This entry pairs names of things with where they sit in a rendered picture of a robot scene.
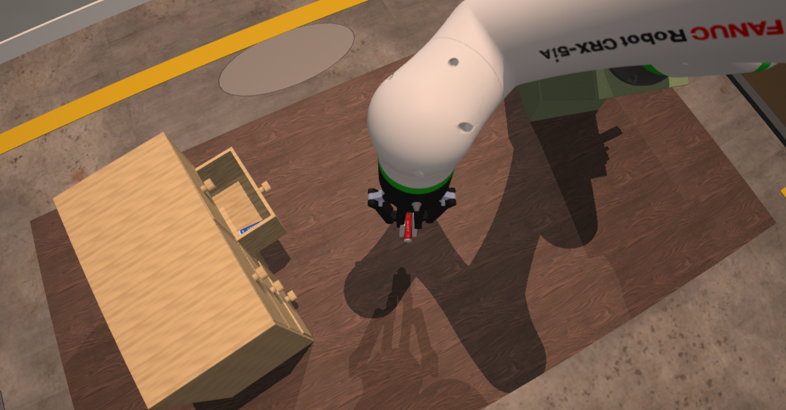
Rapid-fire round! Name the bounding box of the blue aa battery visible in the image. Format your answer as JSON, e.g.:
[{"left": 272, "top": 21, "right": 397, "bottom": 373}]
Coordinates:
[{"left": 238, "top": 220, "right": 262, "bottom": 235}]

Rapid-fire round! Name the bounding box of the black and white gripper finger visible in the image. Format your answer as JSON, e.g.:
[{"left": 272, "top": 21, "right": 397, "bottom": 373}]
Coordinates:
[
  {"left": 368, "top": 188, "right": 407, "bottom": 237},
  {"left": 411, "top": 187, "right": 456, "bottom": 237}
]

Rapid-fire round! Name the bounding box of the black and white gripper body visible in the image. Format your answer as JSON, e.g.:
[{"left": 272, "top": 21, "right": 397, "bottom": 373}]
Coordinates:
[{"left": 382, "top": 194, "right": 433, "bottom": 213}]

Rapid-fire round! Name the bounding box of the red aa battery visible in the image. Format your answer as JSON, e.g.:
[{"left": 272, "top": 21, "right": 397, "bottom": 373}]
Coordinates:
[{"left": 404, "top": 214, "right": 412, "bottom": 242}]

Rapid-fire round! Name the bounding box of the light wooden chest of drawers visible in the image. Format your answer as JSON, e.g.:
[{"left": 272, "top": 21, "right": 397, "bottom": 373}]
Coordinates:
[{"left": 53, "top": 132, "right": 314, "bottom": 409}]

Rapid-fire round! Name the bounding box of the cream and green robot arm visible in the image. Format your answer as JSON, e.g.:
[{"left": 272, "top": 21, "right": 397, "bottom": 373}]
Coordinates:
[{"left": 367, "top": 0, "right": 786, "bottom": 211}]

